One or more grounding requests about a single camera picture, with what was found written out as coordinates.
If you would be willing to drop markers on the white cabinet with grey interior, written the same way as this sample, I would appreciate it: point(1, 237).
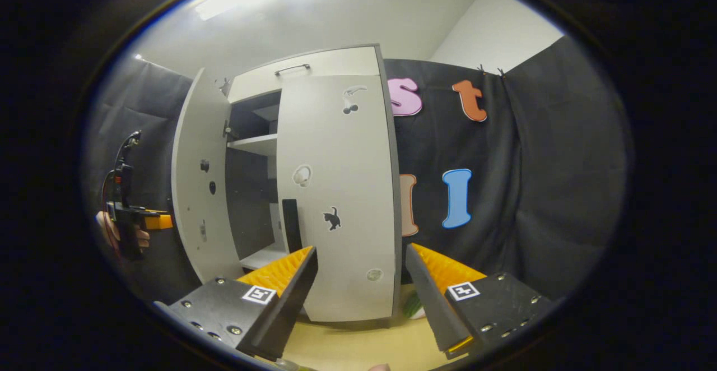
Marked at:
point(255, 142)

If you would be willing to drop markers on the watermelon slice toy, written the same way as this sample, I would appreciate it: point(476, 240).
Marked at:
point(414, 306)

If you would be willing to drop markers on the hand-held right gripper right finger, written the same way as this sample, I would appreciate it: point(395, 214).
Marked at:
point(431, 304)

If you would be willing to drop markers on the white cabinet drawer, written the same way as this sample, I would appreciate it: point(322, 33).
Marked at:
point(336, 63)

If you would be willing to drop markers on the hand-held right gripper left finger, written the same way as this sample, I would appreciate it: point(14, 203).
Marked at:
point(291, 304)

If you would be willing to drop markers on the white cabinet door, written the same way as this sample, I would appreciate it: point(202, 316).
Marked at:
point(347, 163)
point(196, 124)

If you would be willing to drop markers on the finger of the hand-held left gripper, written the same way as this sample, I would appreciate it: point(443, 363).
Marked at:
point(159, 222)

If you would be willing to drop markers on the black backdrop cloth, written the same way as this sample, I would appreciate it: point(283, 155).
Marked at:
point(560, 163)
point(151, 119)

